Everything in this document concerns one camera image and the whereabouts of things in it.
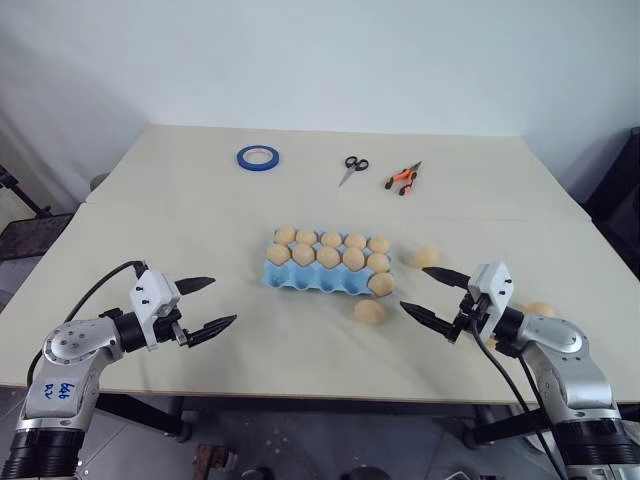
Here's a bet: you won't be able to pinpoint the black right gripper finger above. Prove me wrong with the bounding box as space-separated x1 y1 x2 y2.
422 266 471 291
399 300 456 338

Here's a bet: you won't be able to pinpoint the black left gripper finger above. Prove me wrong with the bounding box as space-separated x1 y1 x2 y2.
176 275 217 298
182 314 238 348

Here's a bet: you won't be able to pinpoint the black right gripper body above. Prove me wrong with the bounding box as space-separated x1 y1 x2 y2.
447 289 494 346

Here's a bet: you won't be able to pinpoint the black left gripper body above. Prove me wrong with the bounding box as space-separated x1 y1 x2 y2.
151 308 190 347

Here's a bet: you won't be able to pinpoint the blue egg tray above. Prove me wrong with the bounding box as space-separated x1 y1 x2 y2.
261 228 397 297

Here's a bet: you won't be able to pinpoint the orange black pliers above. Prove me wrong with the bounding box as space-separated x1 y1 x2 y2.
383 160 424 198

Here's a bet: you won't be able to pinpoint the brown rusty object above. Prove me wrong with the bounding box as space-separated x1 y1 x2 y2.
193 442 238 480

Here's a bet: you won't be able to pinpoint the blue tape roll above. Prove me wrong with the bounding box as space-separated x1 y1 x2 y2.
236 145 283 173

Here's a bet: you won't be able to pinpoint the black stand equipment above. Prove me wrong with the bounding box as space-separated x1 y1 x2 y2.
0 163 77 262

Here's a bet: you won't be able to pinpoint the dark chair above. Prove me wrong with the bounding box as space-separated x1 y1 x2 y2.
581 126 640 282

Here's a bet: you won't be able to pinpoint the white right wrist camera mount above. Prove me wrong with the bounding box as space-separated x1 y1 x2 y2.
466 260 514 338

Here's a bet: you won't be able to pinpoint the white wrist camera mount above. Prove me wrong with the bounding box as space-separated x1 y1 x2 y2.
128 269 183 352
466 260 514 338

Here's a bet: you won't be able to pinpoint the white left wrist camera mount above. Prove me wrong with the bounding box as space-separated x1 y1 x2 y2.
128 269 183 352

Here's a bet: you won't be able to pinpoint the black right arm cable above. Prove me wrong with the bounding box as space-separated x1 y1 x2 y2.
469 319 569 480

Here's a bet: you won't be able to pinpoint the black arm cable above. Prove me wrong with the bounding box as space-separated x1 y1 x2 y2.
469 319 569 480
27 259 151 386

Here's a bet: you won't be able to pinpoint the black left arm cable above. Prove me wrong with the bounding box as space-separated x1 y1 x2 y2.
27 259 151 386

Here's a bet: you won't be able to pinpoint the black table frame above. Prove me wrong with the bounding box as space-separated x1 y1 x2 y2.
93 392 556 452

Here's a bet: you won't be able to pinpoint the black handled scissors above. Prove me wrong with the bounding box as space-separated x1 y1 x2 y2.
338 155 370 188

